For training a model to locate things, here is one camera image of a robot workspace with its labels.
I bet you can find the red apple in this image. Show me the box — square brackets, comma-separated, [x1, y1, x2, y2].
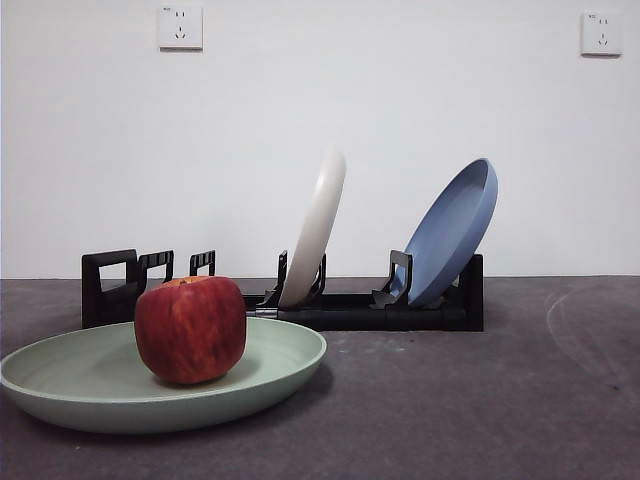
[134, 275, 248, 385]

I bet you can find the pale green round plate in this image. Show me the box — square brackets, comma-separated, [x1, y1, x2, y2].
[0, 317, 328, 435]

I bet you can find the white round plate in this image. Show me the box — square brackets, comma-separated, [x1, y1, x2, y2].
[277, 147, 348, 307]

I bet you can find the black plate rack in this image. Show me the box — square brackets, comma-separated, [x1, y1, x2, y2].
[81, 248, 485, 332]

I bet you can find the blue round plate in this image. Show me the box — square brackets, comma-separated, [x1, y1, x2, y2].
[402, 157, 499, 307]

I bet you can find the white wall socket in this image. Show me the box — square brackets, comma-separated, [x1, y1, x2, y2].
[580, 10, 625, 57]
[159, 4, 205, 51]

